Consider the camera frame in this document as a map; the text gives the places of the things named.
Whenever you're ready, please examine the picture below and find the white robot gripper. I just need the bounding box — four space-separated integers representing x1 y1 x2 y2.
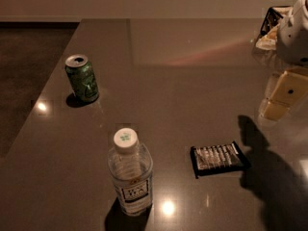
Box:
259 0 308 121

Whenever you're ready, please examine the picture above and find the clear plastic water bottle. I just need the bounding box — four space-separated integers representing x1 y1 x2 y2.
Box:
108 128 153 217

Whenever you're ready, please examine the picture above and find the green soda can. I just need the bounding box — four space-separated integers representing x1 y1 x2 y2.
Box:
65 54 99 103

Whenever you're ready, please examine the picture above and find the black wire basket with contents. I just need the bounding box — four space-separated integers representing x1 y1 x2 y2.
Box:
256 6 292 50

